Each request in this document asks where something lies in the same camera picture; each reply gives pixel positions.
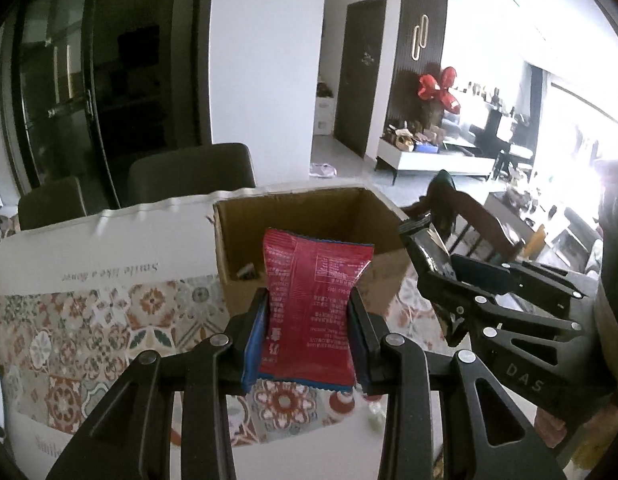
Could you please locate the brown cardboard box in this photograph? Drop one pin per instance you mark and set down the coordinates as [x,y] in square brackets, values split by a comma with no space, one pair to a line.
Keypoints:
[384,270]

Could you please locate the small snack wrapper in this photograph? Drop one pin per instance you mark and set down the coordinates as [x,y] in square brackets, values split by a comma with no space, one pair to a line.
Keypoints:
[248,272]

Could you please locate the red balloon bunch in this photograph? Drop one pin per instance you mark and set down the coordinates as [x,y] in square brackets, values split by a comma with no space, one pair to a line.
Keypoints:
[431,87]

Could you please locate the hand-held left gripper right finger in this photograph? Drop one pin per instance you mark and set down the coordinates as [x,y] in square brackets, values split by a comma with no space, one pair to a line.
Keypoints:
[363,355]

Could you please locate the person's right hand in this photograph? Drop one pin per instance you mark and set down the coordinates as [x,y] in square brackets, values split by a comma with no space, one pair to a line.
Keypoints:
[559,427]

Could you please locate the dark wooden chair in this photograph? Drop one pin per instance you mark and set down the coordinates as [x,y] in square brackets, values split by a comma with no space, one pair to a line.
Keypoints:
[469,220]

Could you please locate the grey upholstered chair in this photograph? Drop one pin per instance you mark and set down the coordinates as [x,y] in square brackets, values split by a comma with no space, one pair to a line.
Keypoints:
[51,205]
[189,172]

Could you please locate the white storage cabinet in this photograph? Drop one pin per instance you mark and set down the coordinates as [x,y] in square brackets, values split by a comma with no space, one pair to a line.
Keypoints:
[323,112]

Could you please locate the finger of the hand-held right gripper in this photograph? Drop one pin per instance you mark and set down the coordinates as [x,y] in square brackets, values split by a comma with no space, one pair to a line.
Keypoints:
[481,271]
[441,300]

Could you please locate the gold loop wall ornament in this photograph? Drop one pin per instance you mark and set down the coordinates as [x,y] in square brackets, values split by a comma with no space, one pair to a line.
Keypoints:
[419,37]

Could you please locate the pinkish red snack packet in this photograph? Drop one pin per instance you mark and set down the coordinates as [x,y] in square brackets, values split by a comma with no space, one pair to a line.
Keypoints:
[314,310]

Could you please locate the white low cabinet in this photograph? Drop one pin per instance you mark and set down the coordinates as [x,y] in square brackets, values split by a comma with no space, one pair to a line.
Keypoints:
[439,160]

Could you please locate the dark interior door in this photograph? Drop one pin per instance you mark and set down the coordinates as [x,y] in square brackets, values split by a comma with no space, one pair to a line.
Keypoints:
[361,75]

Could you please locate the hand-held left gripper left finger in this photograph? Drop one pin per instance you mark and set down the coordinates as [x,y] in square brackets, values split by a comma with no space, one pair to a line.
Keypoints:
[251,347]

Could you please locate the floral patterned tablecloth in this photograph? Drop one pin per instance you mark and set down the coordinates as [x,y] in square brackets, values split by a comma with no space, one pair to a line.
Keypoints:
[89,320]

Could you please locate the dark slatted wall panel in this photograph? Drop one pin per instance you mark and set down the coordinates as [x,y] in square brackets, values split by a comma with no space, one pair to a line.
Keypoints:
[406,90]

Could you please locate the dark glass sliding door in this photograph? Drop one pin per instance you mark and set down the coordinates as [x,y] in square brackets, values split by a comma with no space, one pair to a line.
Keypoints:
[89,75]

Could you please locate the black snack packet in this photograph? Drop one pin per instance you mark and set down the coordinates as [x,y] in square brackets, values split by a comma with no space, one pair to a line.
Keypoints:
[434,252]

